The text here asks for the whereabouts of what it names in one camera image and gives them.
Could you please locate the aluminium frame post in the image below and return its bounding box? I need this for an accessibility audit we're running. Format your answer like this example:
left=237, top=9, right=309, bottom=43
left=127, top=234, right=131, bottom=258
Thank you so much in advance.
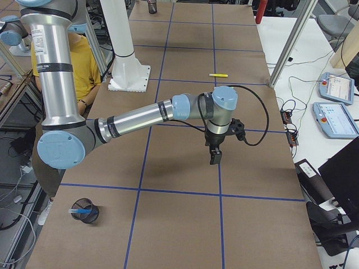
left=268, top=0, right=318, bottom=88

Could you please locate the blue marker pen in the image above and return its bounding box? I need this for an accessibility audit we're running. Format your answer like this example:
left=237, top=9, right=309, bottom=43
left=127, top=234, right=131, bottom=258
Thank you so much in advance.
left=68, top=208, right=92, bottom=214

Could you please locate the lower blue teach pendant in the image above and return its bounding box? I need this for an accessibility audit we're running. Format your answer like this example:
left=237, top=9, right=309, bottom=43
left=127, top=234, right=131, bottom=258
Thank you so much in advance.
left=312, top=102, right=358, bottom=139

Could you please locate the red fire extinguisher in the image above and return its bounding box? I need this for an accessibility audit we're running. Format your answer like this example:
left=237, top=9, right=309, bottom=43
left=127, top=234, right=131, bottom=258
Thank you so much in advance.
left=255, top=0, right=268, bottom=24

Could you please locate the blue teach pendant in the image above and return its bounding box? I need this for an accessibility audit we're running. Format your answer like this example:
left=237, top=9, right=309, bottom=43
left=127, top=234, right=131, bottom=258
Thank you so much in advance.
left=319, top=72, right=355, bottom=105
left=312, top=102, right=358, bottom=139

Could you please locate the person in yellow shirt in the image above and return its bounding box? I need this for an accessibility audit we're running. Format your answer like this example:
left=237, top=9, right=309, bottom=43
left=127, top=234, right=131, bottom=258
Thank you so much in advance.
left=27, top=33, right=102, bottom=197

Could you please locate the grey office chair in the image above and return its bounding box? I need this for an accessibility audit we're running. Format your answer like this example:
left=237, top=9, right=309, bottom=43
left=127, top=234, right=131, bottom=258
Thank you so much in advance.
left=317, top=1, right=358, bottom=51

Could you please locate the yellow highlighter pen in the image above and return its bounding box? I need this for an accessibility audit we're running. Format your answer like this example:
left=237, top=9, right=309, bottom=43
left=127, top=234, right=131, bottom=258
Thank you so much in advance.
left=209, top=73, right=228, bottom=78

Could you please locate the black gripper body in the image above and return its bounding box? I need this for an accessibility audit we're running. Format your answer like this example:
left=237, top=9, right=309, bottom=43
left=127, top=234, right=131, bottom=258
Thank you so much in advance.
left=205, top=118, right=246, bottom=150

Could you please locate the far black mesh pen cup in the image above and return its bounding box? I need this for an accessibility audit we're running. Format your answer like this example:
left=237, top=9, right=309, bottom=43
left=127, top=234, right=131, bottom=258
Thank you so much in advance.
left=147, top=0, right=158, bottom=14

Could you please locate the black mesh pen cup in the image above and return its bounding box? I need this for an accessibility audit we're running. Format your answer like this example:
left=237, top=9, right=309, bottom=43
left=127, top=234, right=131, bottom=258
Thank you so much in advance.
left=68, top=198, right=99, bottom=224
left=147, top=0, right=158, bottom=14

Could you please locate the black monitor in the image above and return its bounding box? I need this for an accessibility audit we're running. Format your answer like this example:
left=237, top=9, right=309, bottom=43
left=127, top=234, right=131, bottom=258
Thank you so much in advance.
left=319, top=138, right=358, bottom=220

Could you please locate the upper blue teach pendant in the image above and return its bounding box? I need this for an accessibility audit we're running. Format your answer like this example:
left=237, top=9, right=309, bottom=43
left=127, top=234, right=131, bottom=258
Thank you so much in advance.
left=319, top=72, right=355, bottom=105

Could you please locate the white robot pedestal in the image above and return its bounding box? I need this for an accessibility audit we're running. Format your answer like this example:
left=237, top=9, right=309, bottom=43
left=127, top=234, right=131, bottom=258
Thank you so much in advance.
left=100, top=0, right=151, bottom=92

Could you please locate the near black mesh pen cup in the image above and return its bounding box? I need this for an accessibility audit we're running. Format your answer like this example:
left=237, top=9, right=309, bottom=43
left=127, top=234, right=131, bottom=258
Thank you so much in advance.
left=68, top=198, right=99, bottom=224

